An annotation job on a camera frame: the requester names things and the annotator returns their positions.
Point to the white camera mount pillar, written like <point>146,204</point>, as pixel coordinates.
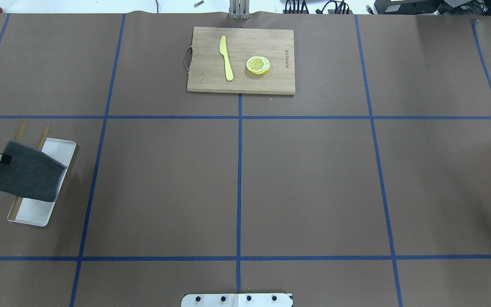
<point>238,300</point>

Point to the dark grey cloth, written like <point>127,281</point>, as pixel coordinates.
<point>31,174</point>

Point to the yellow plastic knife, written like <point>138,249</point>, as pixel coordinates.
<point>229,76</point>

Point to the yellow lemon slice toy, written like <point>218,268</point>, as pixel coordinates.
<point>258,65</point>

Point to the white rectangular tray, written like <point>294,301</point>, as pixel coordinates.
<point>38,213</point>

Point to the wooden cutting board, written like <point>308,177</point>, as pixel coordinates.
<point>206,71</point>

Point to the aluminium frame post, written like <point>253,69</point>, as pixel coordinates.
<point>239,9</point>

